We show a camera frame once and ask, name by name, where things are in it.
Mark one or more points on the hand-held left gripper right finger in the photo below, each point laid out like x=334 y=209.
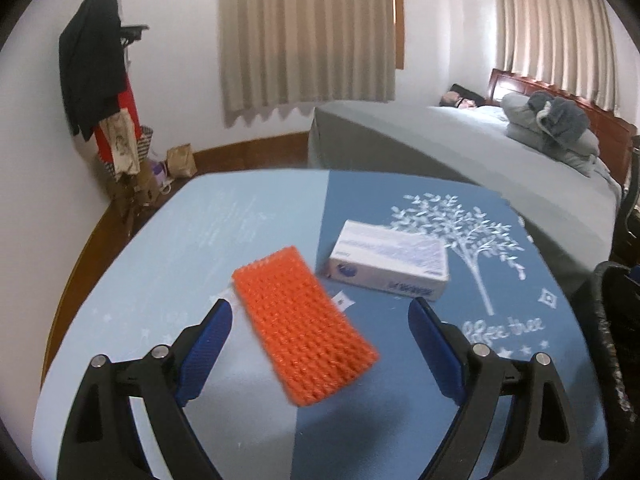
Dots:
x=437 y=350

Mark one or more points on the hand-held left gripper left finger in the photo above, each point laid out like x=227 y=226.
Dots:
x=207 y=345

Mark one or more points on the orange knitted pad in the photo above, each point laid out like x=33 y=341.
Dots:
x=300 y=325

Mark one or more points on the white cardboard box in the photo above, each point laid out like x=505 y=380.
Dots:
x=385 y=260

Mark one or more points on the black trash bag bin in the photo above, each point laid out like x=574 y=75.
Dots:
x=617 y=360

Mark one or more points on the small white paper tag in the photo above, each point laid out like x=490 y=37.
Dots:
x=342 y=299

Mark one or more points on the purple plastic bag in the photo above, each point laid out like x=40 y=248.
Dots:
x=161 y=175

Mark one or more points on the brown paper bag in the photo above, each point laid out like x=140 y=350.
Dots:
x=180 y=160

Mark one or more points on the striped basket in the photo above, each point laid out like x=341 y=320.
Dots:
x=146 y=142

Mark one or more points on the bed with grey sheet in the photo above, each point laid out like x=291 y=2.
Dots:
x=400 y=135

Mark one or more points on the printed beige tote bag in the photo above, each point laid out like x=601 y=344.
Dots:
x=120 y=145

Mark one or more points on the black metal chair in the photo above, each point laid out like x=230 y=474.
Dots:
x=630 y=200

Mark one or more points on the folded grey duvet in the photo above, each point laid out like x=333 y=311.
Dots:
x=520 y=120

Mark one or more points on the red hanging cloth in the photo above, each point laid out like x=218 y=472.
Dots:
x=125 y=110

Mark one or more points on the black and pink clothes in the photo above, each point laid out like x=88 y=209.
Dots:
x=457 y=97

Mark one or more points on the dark grey clothes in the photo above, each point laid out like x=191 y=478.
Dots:
x=562 y=120

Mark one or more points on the dark wooden headboard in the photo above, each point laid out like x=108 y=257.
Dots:
x=607 y=130

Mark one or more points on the black hanging coat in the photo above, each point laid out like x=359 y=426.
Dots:
x=92 y=60

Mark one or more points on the wide beige curtain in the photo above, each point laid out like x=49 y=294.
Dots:
x=305 y=35

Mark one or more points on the narrow beige curtain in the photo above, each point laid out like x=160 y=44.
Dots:
x=555 y=35

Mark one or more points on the wooden window frame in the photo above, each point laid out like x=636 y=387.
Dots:
x=398 y=10

